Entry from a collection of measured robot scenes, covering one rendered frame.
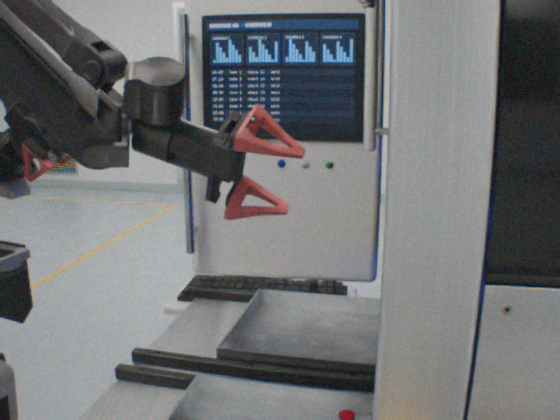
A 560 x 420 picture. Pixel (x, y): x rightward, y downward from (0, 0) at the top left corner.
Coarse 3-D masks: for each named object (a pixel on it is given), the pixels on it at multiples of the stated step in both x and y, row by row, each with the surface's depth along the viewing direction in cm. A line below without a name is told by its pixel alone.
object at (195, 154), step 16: (176, 128) 66; (192, 128) 66; (208, 128) 67; (224, 128) 63; (176, 144) 65; (192, 144) 65; (208, 144) 65; (176, 160) 66; (192, 160) 65; (208, 160) 65; (208, 176) 66; (208, 192) 67
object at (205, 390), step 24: (192, 384) 75; (216, 384) 77; (240, 384) 76; (264, 384) 76; (192, 408) 75; (216, 408) 75; (240, 408) 75; (264, 408) 75; (288, 408) 75; (312, 408) 75; (336, 408) 74; (360, 408) 73
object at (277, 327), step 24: (264, 312) 107; (288, 312) 107; (312, 312) 107; (336, 312) 107; (360, 312) 106; (240, 336) 97; (264, 336) 97; (288, 336) 97; (312, 336) 97; (336, 336) 97; (360, 336) 97; (240, 360) 85; (264, 360) 84; (288, 360) 83; (312, 360) 82; (336, 360) 82; (360, 360) 88
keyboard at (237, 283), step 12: (204, 276) 141; (216, 276) 142; (192, 288) 133; (228, 288) 134; (240, 288) 134; (252, 288) 133; (264, 288) 133; (276, 288) 133; (288, 288) 133; (300, 288) 134; (312, 288) 136; (324, 288) 133; (336, 288) 133; (180, 300) 131; (192, 300) 131
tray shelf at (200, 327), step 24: (192, 312) 107; (216, 312) 107; (240, 312) 108; (168, 336) 97; (192, 336) 97; (216, 336) 97; (120, 384) 81; (144, 384) 81; (288, 384) 82; (96, 408) 74; (120, 408) 75; (144, 408) 75; (168, 408) 75
